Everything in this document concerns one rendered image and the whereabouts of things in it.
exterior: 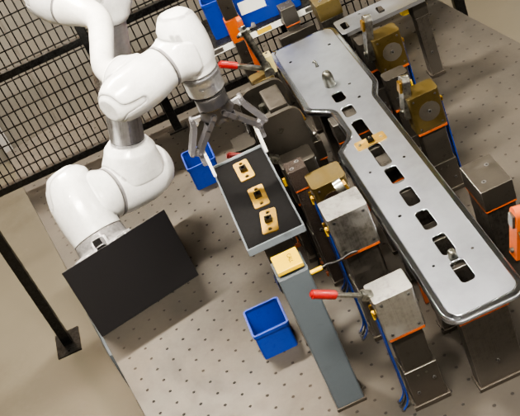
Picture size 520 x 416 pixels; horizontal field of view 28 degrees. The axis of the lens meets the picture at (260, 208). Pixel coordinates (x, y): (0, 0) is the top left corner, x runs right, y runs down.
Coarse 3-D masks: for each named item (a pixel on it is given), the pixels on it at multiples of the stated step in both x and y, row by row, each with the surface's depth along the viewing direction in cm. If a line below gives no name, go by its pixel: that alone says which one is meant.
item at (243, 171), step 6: (240, 162) 254; (246, 162) 253; (234, 168) 252; (240, 168) 250; (246, 168) 250; (240, 174) 250; (246, 174) 249; (252, 174) 248; (240, 180) 248; (246, 180) 247
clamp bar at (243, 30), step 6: (252, 24) 294; (240, 30) 294; (246, 30) 293; (240, 36) 295; (246, 36) 294; (246, 42) 295; (252, 42) 296; (252, 48) 297; (258, 48) 297; (258, 54) 298; (258, 60) 299; (264, 60) 300; (264, 66) 301
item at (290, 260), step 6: (282, 252) 223; (288, 252) 222; (294, 252) 221; (276, 258) 222; (282, 258) 221; (288, 258) 220; (294, 258) 220; (300, 258) 219; (276, 264) 220; (282, 264) 220; (288, 264) 219; (294, 264) 218; (300, 264) 218; (276, 270) 219; (282, 270) 218; (288, 270) 218
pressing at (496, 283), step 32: (320, 32) 322; (288, 64) 314; (320, 64) 307; (352, 64) 301; (320, 96) 294; (352, 96) 289; (352, 128) 277; (384, 128) 272; (352, 160) 266; (416, 160) 257; (384, 192) 252; (416, 192) 248; (448, 192) 244; (384, 224) 243; (416, 224) 239; (448, 224) 236; (416, 256) 231; (480, 256) 224; (448, 288) 220; (480, 288) 217; (512, 288) 214; (448, 320) 214
